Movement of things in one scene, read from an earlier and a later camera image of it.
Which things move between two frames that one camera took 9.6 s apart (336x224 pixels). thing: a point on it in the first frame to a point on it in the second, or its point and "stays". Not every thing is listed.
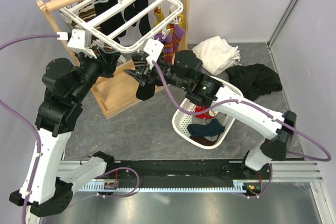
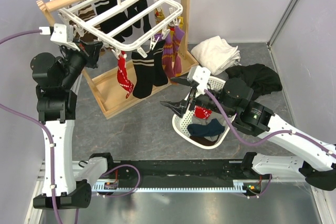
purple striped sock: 172,42 stays
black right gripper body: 151,74 to 205,100
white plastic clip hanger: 118,9 stays
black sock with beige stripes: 144,91 stays
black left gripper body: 101,64 to 91,62
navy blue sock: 211,127 stays
